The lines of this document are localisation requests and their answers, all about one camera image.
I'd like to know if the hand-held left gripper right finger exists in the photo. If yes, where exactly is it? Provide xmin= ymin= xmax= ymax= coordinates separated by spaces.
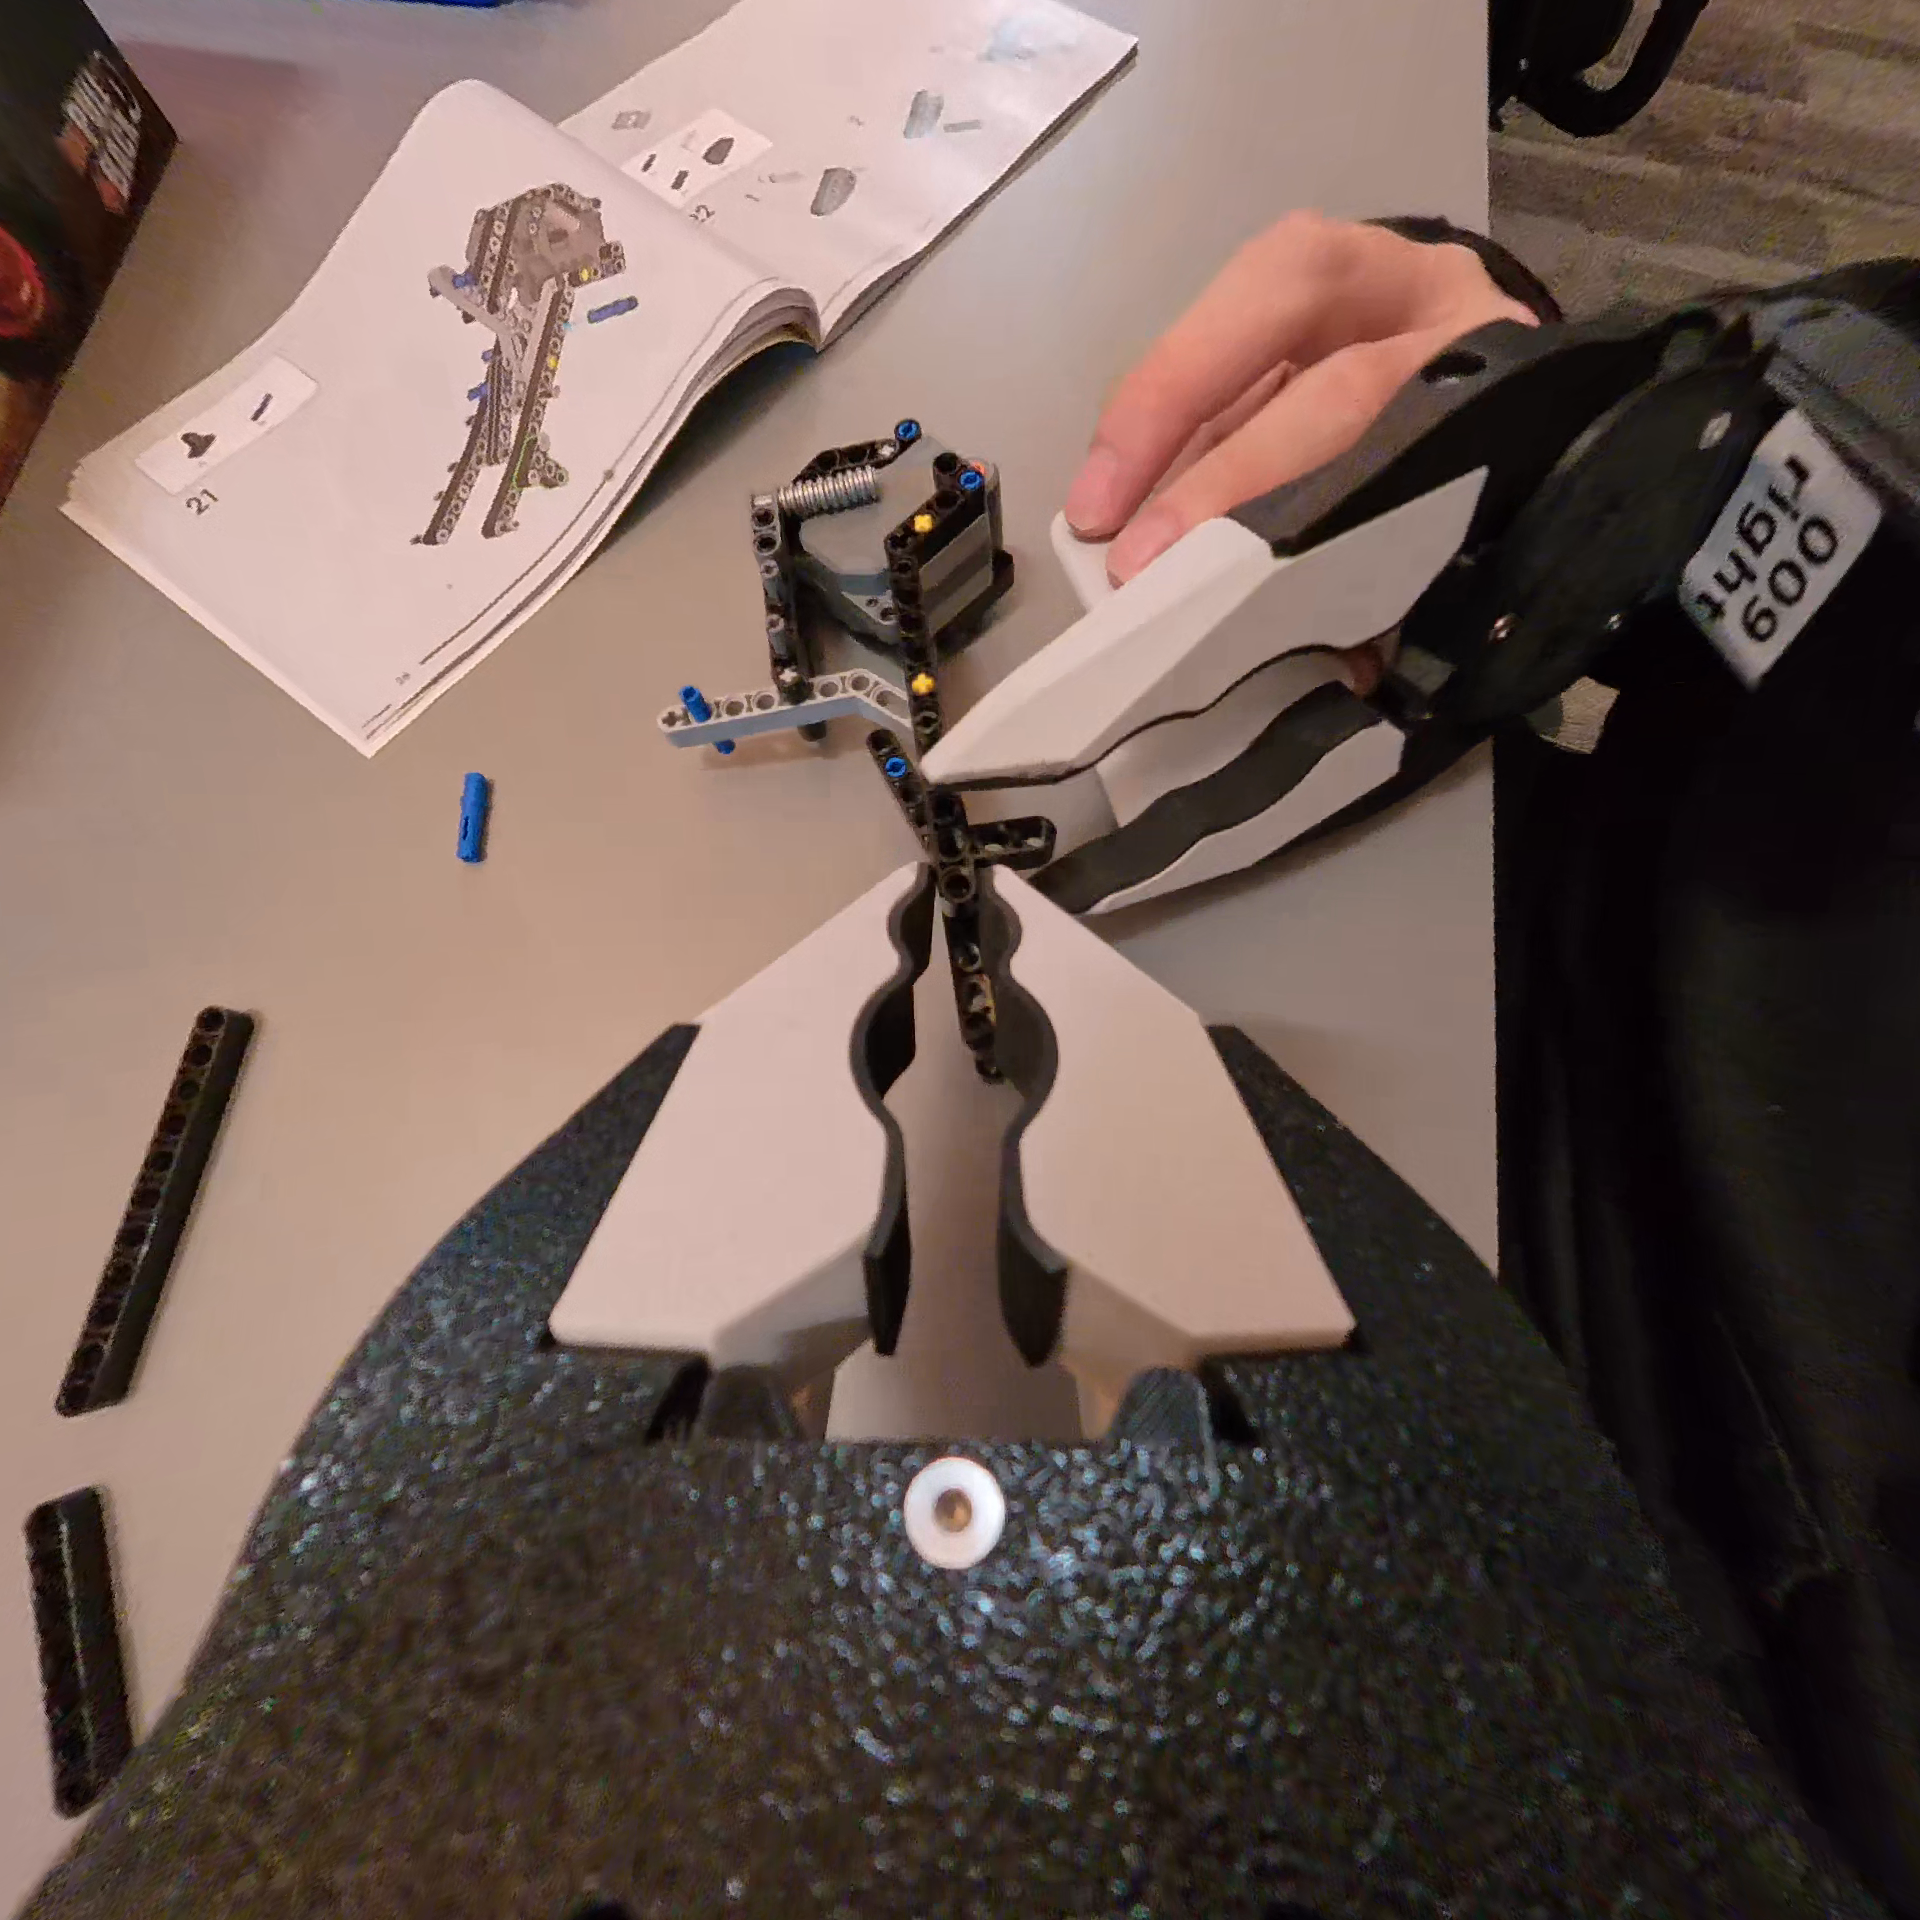
xmin=990 ymin=867 xmax=1359 ymax=1427

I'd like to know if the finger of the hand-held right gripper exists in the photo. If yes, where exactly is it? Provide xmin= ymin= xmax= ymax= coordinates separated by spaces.
xmin=919 ymin=465 xmax=1491 ymax=793
xmin=1036 ymin=657 xmax=1449 ymax=921

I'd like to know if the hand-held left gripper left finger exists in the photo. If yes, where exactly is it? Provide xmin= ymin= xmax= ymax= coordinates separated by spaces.
xmin=545 ymin=865 xmax=920 ymax=1404

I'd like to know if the grey black brick model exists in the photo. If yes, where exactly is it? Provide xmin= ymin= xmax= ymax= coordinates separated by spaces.
xmin=656 ymin=420 xmax=1057 ymax=1085

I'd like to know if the person's right forearm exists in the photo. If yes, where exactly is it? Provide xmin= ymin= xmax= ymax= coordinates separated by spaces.
xmin=1357 ymin=216 xmax=1568 ymax=324

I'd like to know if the grey desk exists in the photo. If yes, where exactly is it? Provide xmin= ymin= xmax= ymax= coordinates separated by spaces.
xmin=0 ymin=0 xmax=1501 ymax=1920

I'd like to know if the person's right hand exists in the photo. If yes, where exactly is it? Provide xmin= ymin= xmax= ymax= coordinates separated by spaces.
xmin=1068 ymin=211 xmax=1548 ymax=595

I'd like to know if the black chair base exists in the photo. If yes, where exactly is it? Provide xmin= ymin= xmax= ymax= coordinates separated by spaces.
xmin=1486 ymin=0 xmax=1711 ymax=139

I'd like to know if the long black toy beam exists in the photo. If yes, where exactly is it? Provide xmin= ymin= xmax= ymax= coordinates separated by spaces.
xmin=55 ymin=1005 xmax=256 ymax=1419

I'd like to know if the short black toy beam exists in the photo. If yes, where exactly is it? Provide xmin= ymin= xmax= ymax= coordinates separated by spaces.
xmin=23 ymin=1486 xmax=137 ymax=1819

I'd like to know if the open instruction booklet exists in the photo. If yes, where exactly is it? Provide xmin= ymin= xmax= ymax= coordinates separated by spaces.
xmin=60 ymin=0 xmax=1142 ymax=757

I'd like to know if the dark building toy box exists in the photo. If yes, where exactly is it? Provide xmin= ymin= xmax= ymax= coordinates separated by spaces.
xmin=0 ymin=0 xmax=179 ymax=512

